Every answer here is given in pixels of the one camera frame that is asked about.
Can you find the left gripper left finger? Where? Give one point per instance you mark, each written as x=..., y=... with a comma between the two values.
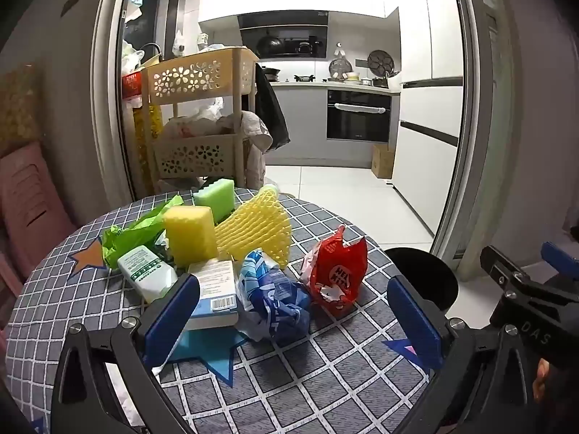
x=84, y=399

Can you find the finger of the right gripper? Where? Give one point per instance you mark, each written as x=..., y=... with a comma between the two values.
x=511, y=275
x=556, y=257

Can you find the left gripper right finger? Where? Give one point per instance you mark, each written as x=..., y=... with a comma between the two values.
x=480, y=381

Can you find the white green bottle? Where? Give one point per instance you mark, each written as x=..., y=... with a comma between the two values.
x=151, y=277

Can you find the white blue paper box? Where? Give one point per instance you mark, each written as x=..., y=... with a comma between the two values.
x=217, y=303

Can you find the green paper bag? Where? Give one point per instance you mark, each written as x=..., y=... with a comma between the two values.
x=117, y=241

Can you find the yellow sponge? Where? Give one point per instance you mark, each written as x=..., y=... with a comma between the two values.
x=191, y=234

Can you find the red snack bag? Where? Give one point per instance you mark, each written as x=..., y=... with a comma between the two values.
x=333, y=272

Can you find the blue plastic wrapper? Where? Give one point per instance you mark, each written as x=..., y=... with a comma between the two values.
x=272, y=306

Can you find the green sponge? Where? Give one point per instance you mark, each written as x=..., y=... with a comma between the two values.
x=219, y=197

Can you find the yellow foam fruit net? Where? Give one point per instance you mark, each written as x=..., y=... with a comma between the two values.
x=260, y=223

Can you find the person's right hand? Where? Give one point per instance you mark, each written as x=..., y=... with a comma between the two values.
x=548, y=383

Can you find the black trash bin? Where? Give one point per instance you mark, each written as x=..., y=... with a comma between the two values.
x=430, y=276

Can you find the grey checked tablecloth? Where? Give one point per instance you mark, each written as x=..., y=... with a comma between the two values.
x=342, y=377

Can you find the white refrigerator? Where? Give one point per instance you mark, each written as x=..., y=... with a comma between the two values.
x=431, y=99

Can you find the cardboard box on floor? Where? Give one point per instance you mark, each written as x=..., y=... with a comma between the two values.
x=382, y=161

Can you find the pink plastic stool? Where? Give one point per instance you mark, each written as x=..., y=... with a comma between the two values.
x=32, y=211

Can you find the black built-in oven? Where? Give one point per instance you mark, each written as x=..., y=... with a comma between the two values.
x=358, y=116

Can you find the black hanging bag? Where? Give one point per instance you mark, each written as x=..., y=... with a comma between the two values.
x=267, y=107

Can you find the beige plastic storage rack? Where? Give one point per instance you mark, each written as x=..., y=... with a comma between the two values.
x=192, y=114

